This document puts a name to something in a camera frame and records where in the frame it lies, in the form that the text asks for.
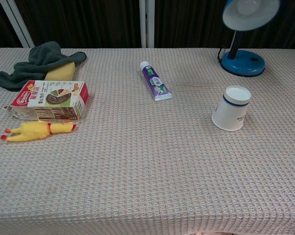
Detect purple white toothpaste tube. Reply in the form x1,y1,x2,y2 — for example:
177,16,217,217
139,60,174,102

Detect white partition frame post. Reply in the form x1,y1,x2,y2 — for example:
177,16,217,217
139,0,155,48
0,0,35,48

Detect beige waffle weave tablecloth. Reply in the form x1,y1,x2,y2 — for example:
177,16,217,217
0,47,295,235

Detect blue desk lamp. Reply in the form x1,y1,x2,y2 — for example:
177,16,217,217
220,0,281,78

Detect yellow rubber chicken toy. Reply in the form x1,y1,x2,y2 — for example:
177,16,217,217
0,119,77,142

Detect yellow sponge block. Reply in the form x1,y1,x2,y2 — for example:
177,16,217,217
44,61,76,81

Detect dark green curtain panel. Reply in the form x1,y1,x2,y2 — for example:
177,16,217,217
12,0,141,48
0,0,23,51
154,0,295,51

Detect red white snack box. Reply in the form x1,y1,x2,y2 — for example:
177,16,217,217
6,80,89,121

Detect white paper cup blue band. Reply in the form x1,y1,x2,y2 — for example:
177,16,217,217
211,85,252,132

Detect black lamp cable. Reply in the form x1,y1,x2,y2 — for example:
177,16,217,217
217,47,227,65

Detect dark grey towel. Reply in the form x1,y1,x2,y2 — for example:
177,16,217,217
0,41,87,92

